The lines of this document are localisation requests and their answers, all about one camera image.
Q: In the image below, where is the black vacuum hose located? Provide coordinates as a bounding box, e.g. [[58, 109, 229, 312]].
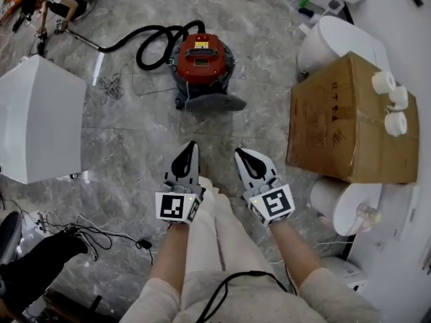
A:
[[97, 20, 207, 71]]

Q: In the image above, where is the white toilet with open lid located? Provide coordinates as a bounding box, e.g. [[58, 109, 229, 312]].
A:
[[309, 176, 420, 238]]

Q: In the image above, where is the black chest cable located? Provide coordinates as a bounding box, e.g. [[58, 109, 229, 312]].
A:
[[195, 270, 289, 323]]

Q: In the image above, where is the red vacuum cleaner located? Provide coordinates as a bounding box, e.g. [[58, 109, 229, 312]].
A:
[[169, 33, 237, 111]]

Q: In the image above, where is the black adapter cable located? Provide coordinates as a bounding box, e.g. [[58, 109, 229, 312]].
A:
[[43, 225, 154, 265]]

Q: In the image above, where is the grey power cord bundle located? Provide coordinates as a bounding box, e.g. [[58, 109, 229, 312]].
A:
[[97, 62, 179, 106]]

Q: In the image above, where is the large white cabinet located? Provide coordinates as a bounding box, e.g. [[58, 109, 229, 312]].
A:
[[0, 55, 88, 184]]

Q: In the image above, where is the white power strip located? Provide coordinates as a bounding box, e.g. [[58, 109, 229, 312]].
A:
[[33, 210, 51, 230]]

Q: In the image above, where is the large cardboard box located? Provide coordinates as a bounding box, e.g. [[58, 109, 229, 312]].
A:
[[286, 51, 420, 184]]

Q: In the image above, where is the grey chair seat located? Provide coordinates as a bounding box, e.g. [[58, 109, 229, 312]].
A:
[[0, 210, 23, 265]]

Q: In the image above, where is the metal vacuum wand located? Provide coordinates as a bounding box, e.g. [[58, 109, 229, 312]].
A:
[[65, 28, 102, 50]]

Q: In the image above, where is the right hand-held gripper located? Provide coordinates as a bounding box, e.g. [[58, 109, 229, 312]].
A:
[[234, 147, 296, 228]]

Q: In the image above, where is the clear plastic cup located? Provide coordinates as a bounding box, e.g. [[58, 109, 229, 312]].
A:
[[356, 203, 383, 227]]

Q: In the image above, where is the person's left forearm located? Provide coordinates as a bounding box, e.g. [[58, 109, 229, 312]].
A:
[[147, 222, 189, 294]]

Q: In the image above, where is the person's beige clothing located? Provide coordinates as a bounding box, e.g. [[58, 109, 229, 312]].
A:
[[119, 176, 381, 323]]

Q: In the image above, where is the person's right forearm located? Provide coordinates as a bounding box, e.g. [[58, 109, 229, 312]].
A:
[[271, 220, 326, 289]]

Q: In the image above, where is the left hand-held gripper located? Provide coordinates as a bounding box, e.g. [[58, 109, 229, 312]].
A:
[[155, 141, 207, 226]]

